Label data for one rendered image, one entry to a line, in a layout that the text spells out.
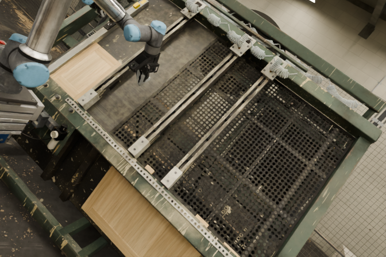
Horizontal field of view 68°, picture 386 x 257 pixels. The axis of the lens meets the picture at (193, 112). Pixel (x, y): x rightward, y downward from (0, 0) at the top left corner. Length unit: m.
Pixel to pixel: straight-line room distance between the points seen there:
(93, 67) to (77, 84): 0.16
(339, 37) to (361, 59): 0.63
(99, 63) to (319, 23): 5.39
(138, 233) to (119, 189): 0.32
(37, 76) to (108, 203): 1.20
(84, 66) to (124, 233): 1.20
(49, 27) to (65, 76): 1.03
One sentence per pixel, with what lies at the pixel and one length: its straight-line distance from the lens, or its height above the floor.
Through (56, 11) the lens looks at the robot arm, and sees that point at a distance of 1.18.
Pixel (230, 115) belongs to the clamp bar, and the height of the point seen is 1.43.
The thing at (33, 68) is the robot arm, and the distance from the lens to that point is 1.22.
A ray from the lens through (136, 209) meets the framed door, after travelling 2.09.
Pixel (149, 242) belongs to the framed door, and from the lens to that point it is 2.12.
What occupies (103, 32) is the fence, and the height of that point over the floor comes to 1.32.
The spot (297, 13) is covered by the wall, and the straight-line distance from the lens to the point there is 6.96.
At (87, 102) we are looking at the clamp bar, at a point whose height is 0.95.
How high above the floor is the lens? 1.66
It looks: 11 degrees down
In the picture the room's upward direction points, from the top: 38 degrees clockwise
